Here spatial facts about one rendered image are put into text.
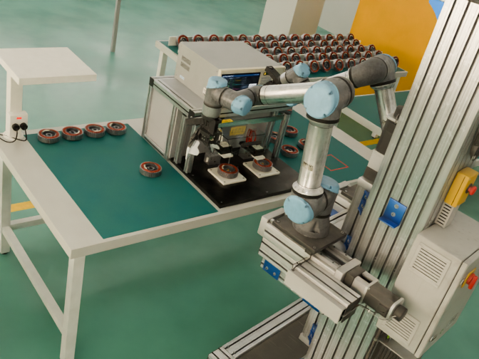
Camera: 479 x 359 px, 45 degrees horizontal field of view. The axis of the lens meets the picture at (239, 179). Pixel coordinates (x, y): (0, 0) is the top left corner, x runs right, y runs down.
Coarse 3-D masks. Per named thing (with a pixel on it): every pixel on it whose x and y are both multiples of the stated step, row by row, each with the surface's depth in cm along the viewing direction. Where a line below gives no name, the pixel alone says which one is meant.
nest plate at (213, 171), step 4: (212, 168) 312; (216, 168) 313; (212, 172) 308; (216, 172) 309; (216, 176) 305; (220, 176) 306; (240, 176) 311; (220, 180) 303; (224, 180) 303; (228, 180) 304; (232, 180) 305; (236, 180) 306; (240, 180) 308; (244, 180) 310; (224, 184) 301
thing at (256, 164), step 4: (256, 160) 322; (260, 160) 326; (264, 160) 326; (268, 160) 326; (252, 164) 323; (256, 164) 320; (260, 164) 320; (264, 164) 323; (268, 164) 323; (272, 164) 324; (256, 168) 320; (260, 168) 319; (264, 168) 319; (268, 168) 320
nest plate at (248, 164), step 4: (244, 164) 324; (248, 164) 325; (248, 168) 322; (252, 168) 321; (272, 168) 327; (256, 172) 318; (260, 172) 319; (264, 172) 320; (268, 172) 321; (272, 172) 322; (276, 172) 323; (260, 176) 316; (264, 176) 318
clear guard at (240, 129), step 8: (232, 120) 301; (240, 120) 303; (224, 128) 291; (232, 128) 293; (240, 128) 295; (248, 128) 297; (256, 128) 299; (224, 136) 283; (232, 136) 285; (240, 136) 287; (248, 136) 289; (256, 136) 292; (264, 136) 295; (232, 144) 282; (240, 144) 285; (264, 144) 294; (232, 152) 281; (240, 152) 284
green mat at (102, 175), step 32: (128, 128) 337; (64, 160) 292; (96, 160) 299; (128, 160) 306; (160, 160) 313; (96, 192) 274; (128, 192) 280; (160, 192) 286; (192, 192) 293; (96, 224) 254; (128, 224) 259; (160, 224) 264
